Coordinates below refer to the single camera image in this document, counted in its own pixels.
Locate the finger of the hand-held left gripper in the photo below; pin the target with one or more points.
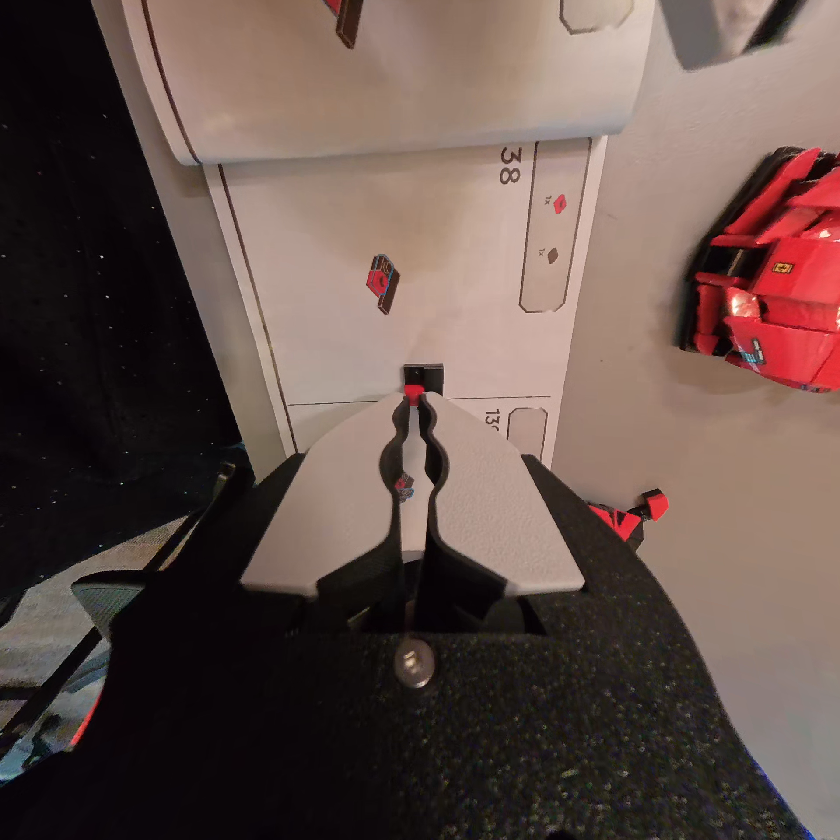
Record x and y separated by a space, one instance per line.
715 26

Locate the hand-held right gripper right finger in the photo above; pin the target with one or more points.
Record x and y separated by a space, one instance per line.
505 519

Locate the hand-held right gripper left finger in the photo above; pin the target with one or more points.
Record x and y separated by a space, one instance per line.
322 519

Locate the red black green lego assembly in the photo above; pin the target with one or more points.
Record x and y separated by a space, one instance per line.
630 516

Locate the small red square lego piece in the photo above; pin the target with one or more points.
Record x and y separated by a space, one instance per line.
415 393

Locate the black lego bar piece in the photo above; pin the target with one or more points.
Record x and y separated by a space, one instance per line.
427 374

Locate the red lego car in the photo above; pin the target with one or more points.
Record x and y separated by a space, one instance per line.
775 276

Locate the lego instruction booklet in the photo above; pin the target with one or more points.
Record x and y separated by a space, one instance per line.
394 223

